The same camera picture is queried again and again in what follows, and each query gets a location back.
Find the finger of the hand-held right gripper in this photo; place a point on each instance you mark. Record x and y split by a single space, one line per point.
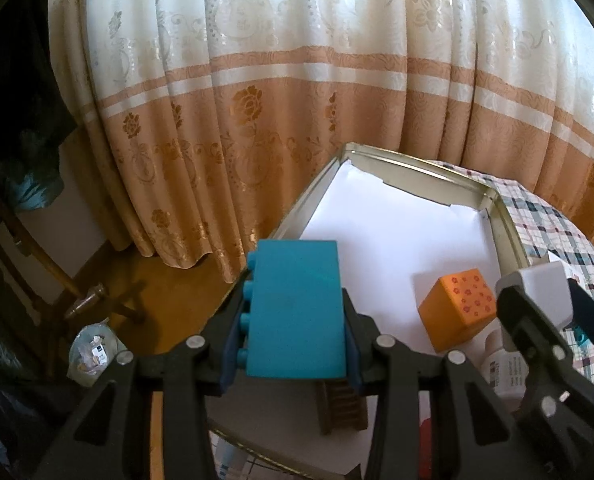
584 305
514 320

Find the wooden chair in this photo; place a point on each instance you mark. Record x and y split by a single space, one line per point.
89 300

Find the white charger plug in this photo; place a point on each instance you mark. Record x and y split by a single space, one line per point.
542 285

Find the dark hanging clothing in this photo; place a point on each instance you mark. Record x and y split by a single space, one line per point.
17 85

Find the teal toy block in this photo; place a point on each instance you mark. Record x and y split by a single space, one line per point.
297 310

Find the gold metal tin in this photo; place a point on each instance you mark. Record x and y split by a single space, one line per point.
509 235

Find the plaid tablecloth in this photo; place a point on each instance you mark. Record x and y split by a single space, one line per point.
552 220

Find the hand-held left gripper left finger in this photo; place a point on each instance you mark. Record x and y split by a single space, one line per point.
232 355

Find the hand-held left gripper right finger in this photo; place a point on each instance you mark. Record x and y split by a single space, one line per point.
352 360

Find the cream and orange floral curtain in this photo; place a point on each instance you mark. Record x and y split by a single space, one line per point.
277 60

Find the teal cloth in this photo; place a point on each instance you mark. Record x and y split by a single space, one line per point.
34 192

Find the orange cube box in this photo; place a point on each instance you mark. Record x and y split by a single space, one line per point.
447 320

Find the brown comb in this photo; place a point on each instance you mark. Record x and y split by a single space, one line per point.
339 405

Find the clear plastic bag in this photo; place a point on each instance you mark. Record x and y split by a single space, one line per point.
92 355

